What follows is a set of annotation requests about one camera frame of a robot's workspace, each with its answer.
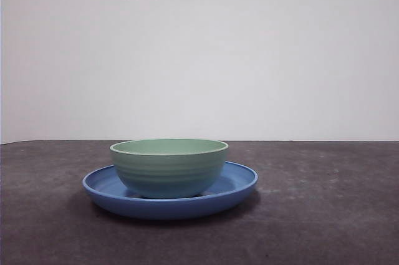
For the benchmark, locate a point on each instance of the green ribbed bowl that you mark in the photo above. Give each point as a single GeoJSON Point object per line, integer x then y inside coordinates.
{"type": "Point", "coordinates": [168, 168]}

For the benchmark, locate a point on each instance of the blue plate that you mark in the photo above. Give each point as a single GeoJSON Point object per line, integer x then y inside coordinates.
{"type": "Point", "coordinates": [156, 209]}

